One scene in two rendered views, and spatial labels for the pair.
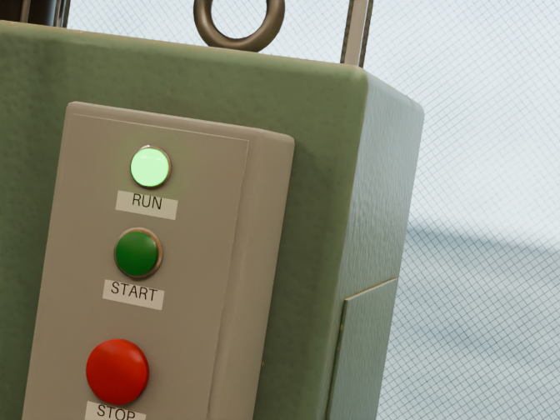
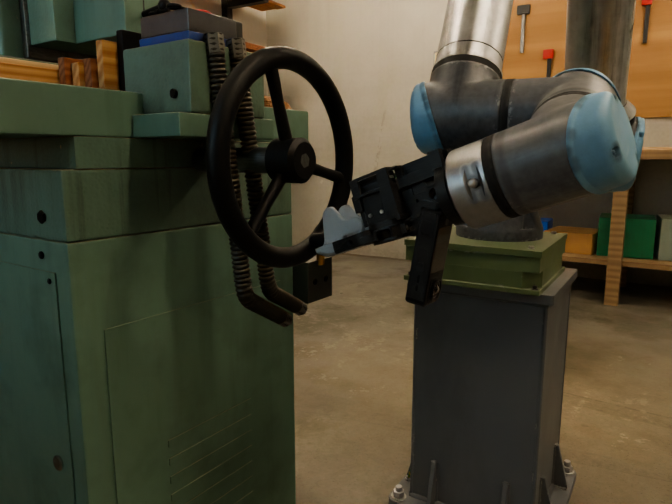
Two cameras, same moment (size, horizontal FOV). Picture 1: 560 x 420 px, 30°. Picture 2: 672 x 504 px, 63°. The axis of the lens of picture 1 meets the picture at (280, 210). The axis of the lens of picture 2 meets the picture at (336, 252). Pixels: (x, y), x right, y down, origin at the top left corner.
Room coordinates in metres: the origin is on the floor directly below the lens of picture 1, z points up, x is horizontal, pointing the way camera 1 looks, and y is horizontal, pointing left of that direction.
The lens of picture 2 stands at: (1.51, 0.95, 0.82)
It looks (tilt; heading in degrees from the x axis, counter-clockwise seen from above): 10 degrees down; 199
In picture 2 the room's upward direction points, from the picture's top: straight up
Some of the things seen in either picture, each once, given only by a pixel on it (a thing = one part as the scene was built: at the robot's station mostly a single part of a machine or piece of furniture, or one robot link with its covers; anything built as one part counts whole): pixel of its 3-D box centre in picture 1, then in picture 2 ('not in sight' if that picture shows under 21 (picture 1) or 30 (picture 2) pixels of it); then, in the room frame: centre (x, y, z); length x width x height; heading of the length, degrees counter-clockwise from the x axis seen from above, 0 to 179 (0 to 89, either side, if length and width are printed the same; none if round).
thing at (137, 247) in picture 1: (136, 253); not in sight; (0.48, 0.06, 1.42); 0.02 x 0.01 x 0.02; 75
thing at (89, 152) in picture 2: not in sight; (155, 153); (0.75, 0.38, 0.82); 0.40 x 0.21 x 0.04; 165
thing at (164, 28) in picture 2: not in sight; (198, 31); (0.80, 0.51, 0.99); 0.13 x 0.11 x 0.06; 165
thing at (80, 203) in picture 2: not in sight; (93, 189); (0.70, 0.21, 0.76); 0.57 x 0.45 x 0.09; 75
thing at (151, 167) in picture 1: (149, 167); not in sight; (0.48, 0.06, 1.46); 0.02 x 0.01 x 0.02; 75
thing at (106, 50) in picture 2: not in sight; (161, 77); (0.74, 0.39, 0.94); 0.21 x 0.01 x 0.08; 165
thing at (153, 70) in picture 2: not in sight; (196, 85); (0.81, 0.50, 0.92); 0.15 x 0.13 x 0.09; 165
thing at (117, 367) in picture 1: (117, 371); not in sight; (0.48, 0.06, 1.36); 0.03 x 0.01 x 0.03; 75
